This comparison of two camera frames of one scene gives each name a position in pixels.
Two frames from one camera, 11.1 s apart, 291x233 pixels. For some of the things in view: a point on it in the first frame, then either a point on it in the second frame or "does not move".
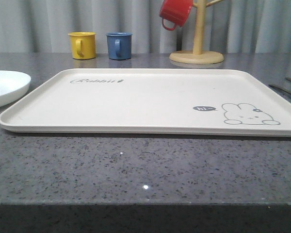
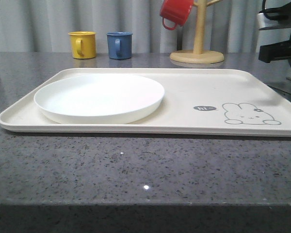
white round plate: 8,88 → 100,99
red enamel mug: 177,11 does not move
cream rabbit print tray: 225,102 does not move
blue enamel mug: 119,45 does not move
